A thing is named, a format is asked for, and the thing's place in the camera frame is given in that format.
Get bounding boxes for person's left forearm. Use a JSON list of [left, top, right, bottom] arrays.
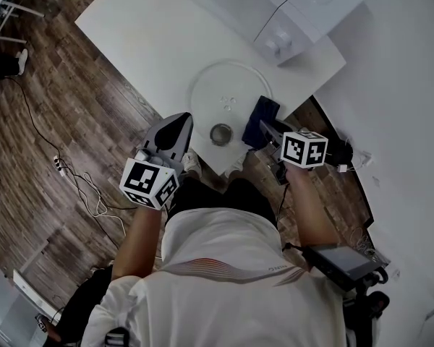
[[111, 203, 169, 278]]

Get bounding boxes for person's white shirt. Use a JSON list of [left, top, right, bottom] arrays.
[[80, 207, 349, 347]]

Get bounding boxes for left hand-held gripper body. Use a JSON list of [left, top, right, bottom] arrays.
[[119, 141, 184, 210]]

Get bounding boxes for dark blue cloth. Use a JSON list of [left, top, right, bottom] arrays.
[[241, 95, 281, 148]]

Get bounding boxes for white power strip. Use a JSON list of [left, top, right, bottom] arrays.
[[51, 155, 68, 177]]

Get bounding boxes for person's white left shoe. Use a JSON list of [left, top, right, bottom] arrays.
[[182, 147, 204, 179]]

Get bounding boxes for person's black shorts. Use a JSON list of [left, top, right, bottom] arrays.
[[165, 176, 278, 228]]

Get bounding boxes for black round object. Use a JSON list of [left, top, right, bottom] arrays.
[[326, 138, 354, 166]]

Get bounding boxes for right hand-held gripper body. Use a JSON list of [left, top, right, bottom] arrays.
[[265, 130, 329, 186]]

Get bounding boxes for person's white shoe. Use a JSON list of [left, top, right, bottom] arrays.
[[225, 155, 245, 179], [182, 147, 204, 179]]

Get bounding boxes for glass microwave turntable plate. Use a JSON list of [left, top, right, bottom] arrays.
[[187, 59, 274, 146]]

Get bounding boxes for white storage box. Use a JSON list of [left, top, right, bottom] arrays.
[[0, 265, 59, 347]]

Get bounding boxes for white floor cable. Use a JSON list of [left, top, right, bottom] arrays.
[[82, 171, 128, 233]]

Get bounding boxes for person's right forearm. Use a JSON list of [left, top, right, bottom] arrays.
[[284, 164, 344, 253]]

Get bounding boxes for white microwave oven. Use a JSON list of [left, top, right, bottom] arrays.
[[234, 0, 370, 67]]

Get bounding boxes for person's white right shoe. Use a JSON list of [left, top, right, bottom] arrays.
[[225, 155, 245, 179]]

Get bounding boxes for black floor cable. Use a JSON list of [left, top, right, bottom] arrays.
[[5, 76, 138, 249]]

